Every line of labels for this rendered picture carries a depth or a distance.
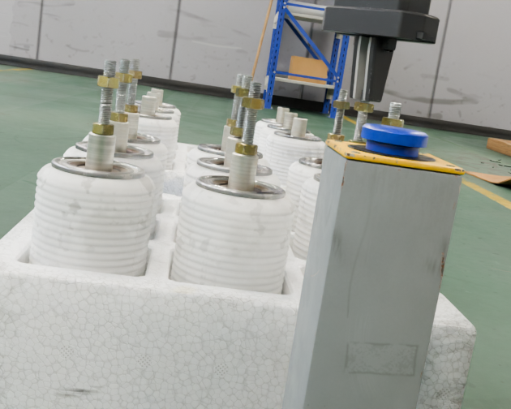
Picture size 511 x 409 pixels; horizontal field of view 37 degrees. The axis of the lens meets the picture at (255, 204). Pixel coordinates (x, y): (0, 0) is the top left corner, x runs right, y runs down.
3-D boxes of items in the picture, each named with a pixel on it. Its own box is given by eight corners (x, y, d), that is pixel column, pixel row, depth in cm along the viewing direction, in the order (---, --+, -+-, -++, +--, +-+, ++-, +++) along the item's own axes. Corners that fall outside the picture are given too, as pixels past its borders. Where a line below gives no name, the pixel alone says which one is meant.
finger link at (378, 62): (358, 100, 73) (370, 34, 72) (378, 101, 75) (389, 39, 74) (371, 101, 72) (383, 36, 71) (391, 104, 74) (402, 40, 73)
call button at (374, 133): (412, 161, 48) (418, 129, 48) (431, 170, 44) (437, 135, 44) (351, 152, 48) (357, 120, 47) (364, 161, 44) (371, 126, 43)
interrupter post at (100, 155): (77, 171, 61) (81, 131, 61) (92, 169, 64) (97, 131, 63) (103, 177, 61) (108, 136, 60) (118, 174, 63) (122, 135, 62)
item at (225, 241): (252, 425, 61) (287, 208, 58) (140, 398, 63) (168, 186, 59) (273, 381, 70) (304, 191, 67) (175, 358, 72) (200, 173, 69)
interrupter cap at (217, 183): (276, 207, 59) (276, 199, 59) (183, 190, 60) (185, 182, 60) (290, 194, 66) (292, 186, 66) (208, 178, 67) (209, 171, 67)
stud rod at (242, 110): (242, 152, 74) (254, 75, 73) (233, 152, 74) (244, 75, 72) (240, 151, 75) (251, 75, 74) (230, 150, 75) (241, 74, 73)
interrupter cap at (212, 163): (199, 160, 78) (200, 153, 78) (272, 171, 78) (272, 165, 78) (191, 170, 71) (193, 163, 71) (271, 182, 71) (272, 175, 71)
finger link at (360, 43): (371, 101, 76) (381, 38, 75) (350, 98, 73) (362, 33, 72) (358, 98, 77) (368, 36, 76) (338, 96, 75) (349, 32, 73)
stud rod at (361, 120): (347, 163, 76) (360, 88, 74) (356, 165, 76) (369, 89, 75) (350, 165, 75) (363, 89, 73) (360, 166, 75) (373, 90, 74)
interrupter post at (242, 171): (251, 196, 62) (256, 157, 61) (222, 191, 62) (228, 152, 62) (256, 192, 64) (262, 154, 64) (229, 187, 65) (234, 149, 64)
